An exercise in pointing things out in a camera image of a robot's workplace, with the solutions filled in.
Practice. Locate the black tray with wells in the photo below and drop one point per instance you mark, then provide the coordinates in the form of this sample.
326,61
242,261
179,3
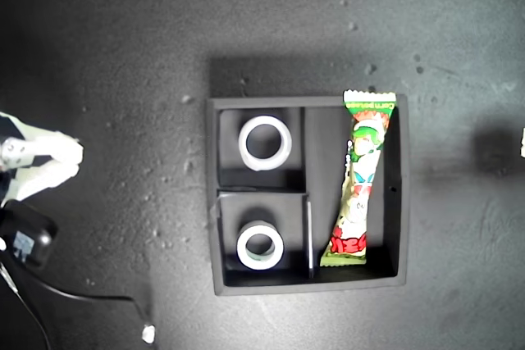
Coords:
324,161

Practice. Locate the black camera box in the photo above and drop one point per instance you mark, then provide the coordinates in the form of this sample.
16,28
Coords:
35,231

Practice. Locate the white tape roll green core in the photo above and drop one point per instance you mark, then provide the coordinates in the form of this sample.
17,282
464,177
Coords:
244,257

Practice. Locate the plain white tape roll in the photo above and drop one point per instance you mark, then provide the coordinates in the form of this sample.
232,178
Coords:
246,153

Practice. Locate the green red snack bar wrapper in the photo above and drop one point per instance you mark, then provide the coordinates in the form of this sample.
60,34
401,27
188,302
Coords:
361,161

